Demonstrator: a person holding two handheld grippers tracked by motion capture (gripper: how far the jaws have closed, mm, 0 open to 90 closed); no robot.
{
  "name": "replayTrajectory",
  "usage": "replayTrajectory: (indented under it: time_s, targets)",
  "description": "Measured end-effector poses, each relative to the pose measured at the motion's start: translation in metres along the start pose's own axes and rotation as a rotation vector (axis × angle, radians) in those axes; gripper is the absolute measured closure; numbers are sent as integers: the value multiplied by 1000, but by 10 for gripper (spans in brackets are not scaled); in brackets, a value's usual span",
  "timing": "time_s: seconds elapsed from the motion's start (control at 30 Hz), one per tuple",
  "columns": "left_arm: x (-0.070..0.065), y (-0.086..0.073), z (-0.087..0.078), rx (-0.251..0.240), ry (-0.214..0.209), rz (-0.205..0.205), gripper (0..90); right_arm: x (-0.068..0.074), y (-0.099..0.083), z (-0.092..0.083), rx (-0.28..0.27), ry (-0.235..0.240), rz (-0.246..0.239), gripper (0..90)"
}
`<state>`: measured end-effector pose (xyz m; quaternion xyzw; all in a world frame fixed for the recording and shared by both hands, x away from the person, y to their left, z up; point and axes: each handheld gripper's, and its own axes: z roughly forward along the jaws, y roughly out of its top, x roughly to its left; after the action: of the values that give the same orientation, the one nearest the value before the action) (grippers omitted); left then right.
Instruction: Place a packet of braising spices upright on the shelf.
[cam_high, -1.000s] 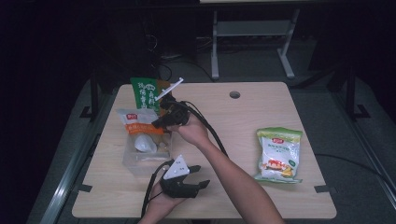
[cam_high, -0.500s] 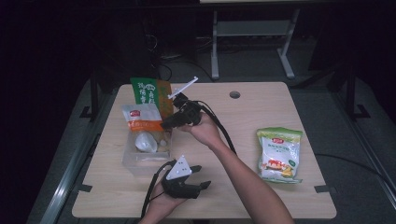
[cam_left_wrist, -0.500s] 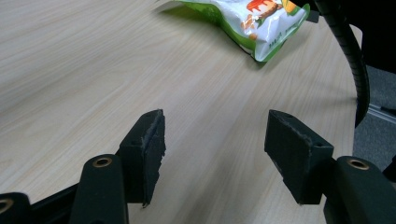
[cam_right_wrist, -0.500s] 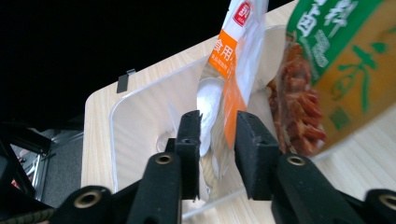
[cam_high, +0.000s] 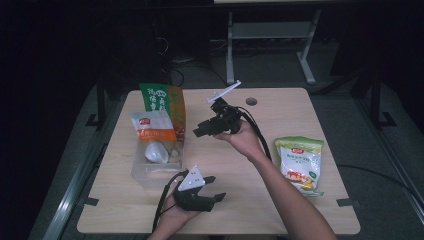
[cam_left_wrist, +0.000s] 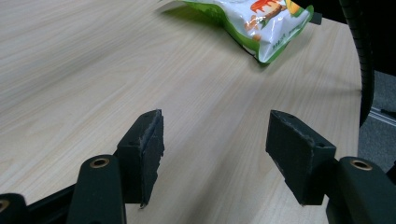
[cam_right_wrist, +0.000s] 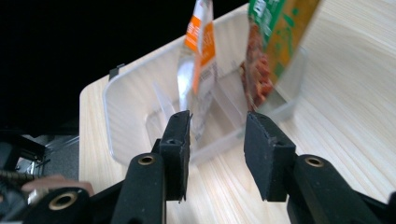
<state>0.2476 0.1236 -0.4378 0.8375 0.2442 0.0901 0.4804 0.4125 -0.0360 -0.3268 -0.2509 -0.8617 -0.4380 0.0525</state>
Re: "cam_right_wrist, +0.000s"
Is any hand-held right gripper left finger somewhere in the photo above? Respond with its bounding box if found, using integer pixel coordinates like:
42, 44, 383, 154
155, 109, 191, 202

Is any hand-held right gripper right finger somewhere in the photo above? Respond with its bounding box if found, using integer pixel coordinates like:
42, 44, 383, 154
243, 111, 297, 203

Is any clear plastic container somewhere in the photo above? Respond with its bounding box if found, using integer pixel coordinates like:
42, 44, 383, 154
102, 11, 308, 166

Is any white and orange food packet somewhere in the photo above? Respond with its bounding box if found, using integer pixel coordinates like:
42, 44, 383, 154
177, 0, 218, 142

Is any green and red food packet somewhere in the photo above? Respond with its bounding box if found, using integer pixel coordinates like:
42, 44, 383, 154
238, 0, 321, 114

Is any black tape piece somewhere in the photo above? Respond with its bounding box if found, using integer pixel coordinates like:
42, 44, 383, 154
108, 63, 126, 81

